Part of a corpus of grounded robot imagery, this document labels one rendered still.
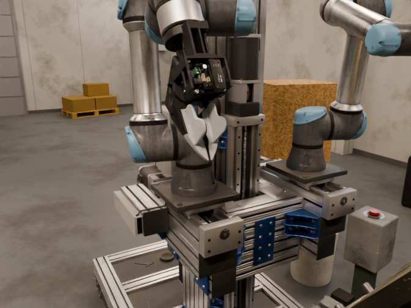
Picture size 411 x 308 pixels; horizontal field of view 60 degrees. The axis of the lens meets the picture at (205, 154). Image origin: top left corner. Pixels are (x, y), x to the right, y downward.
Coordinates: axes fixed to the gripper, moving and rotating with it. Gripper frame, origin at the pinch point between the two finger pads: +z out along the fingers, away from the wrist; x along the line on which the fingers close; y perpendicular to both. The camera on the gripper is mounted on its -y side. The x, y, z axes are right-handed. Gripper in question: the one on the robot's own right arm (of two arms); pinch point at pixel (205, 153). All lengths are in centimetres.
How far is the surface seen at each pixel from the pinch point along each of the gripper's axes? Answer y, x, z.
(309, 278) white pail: -141, 127, 68
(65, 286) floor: -211, -12, 39
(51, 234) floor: -279, -13, 3
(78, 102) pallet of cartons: -752, 106, -281
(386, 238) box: -35, 78, 32
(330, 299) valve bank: -36, 49, 43
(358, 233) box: -40, 72, 29
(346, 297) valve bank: -34, 54, 44
